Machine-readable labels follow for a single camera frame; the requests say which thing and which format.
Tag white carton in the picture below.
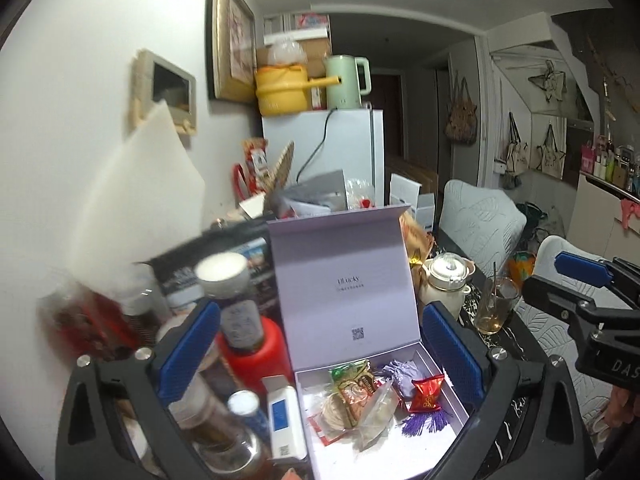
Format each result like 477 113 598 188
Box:
389 173 436 231

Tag black kettle cable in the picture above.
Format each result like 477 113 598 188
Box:
296 107 341 186

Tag green electric kettle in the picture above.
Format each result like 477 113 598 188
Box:
324 55 373 111

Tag woven fan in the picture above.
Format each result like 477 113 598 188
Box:
267 141 296 196

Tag lavender gift box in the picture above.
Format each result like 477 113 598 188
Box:
266 203 473 480

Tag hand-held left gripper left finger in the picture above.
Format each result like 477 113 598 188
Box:
55 298 223 480

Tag framed picture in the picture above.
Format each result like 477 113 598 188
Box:
207 0 258 104

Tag large leaf-pattern chair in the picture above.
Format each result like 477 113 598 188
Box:
515 235 621 431

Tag brown patterned bag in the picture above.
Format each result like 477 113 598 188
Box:
444 77 478 146

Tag row of bottles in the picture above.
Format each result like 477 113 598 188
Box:
580 135 640 193

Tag cream ceramic jar with lid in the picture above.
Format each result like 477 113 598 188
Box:
419 252 477 321

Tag clear plastic bag on pot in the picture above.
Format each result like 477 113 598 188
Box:
267 37 306 67

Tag clear plastic bag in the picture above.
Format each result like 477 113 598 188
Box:
267 37 306 67
357 380 401 448

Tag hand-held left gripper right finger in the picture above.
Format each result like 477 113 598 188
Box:
422 300 598 480

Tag red white snack packet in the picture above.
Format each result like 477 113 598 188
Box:
306 412 341 447

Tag dark brown door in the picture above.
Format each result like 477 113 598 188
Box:
370 72 403 161

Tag white blue small box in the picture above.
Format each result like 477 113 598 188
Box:
261 375 308 461

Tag dark drinking straw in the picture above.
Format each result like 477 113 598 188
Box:
484 261 498 311

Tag dark jar with label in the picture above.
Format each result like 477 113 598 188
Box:
195 252 266 356

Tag white mini fridge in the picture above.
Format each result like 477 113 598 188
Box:
261 108 386 211

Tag black boxes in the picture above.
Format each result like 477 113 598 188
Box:
145 222 281 311

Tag brown powder jar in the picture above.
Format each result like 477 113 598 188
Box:
167 375 236 451

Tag red content jar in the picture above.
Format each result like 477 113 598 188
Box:
37 280 146 366

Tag small leaf-pattern chair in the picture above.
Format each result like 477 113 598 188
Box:
439 180 528 271

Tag yellow pot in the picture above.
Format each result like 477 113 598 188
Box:
255 64 343 116

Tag beige wall panel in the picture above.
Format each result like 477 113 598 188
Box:
131 49 198 137

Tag drinking glass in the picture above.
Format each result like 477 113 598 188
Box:
472 276 522 336

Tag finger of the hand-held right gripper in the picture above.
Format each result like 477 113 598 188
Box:
554 251 640 311
522 272 608 348

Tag lavender drawstring pouch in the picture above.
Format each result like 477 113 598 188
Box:
382 359 426 396

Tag red container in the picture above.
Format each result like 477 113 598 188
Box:
216 317 296 396

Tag small clear-lid jar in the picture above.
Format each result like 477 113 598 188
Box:
117 265 173 341

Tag small canvas tote bag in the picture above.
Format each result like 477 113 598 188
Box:
502 112 531 176

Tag pink cloth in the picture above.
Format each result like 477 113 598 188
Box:
620 199 640 233

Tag white foam board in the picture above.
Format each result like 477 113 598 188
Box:
67 99 207 281

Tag person's right hand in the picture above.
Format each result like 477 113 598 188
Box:
592 385 640 433

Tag grey plastic bag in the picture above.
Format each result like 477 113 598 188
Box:
272 169 348 218

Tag orange snack bags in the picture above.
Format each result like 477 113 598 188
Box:
400 210 436 281

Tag blue tube with white cap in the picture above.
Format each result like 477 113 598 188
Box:
227 390 271 441

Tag cream cord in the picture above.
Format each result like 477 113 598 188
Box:
320 392 361 431

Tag patterned orange pouch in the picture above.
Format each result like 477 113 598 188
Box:
330 360 381 428

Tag cardboard boxes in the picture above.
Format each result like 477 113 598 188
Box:
255 35 333 81

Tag orange liquid jar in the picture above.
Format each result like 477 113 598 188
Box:
190 430 273 480

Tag star-shaped bag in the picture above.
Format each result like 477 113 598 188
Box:
527 60 568 103

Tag wide canvas tote bag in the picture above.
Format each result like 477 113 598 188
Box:
534 124 568 180

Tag red snack pack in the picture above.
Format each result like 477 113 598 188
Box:
242 139 271 196

